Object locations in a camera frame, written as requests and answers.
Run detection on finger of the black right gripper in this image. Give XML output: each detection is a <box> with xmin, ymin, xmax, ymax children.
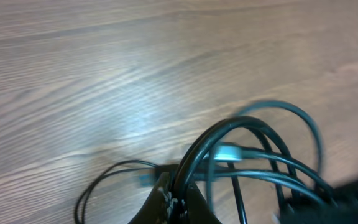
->
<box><xmin>278</xmin><ymin>179</ymin><xmax>358</xmax><ymax>224</ymax></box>

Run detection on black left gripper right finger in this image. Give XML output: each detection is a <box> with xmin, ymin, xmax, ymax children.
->
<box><xmin>178</xmin><ymin>182</ymin><xmax>221</xmax><ymax>224</ymax></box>

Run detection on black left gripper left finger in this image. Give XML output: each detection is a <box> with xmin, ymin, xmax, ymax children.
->
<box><xmin>129</xmin><ymin>172</ymin><xmax>178</xmax><ymax>224</ymax></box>

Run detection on black USB cable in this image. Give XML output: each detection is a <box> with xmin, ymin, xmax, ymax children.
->
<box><xmin>135</xmin><ymin>99</ymin><xmax>338</xmax><ymax>224</ymax></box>
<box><xmin>169</xmin><ymin>115</ymin><xmax>301</xmax><ymax>224</ymax></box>
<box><xmin>74</xmin><ymin>159</ymin><xmax>160</xmax><ymax>224</ymax></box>

